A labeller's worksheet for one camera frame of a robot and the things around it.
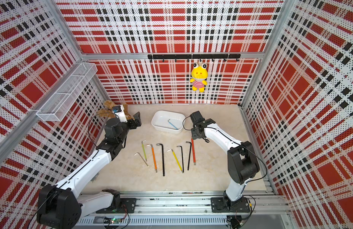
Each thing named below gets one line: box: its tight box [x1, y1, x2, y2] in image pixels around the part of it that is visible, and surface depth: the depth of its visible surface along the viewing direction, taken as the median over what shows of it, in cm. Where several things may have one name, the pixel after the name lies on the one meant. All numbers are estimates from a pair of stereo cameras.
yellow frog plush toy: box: [189, 62, 208, 94], surface depth 95 cm
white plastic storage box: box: [151, 110, 186, 135], surface depth 112 cm
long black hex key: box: [155, 143, 166, 177], surface depth 92 cm
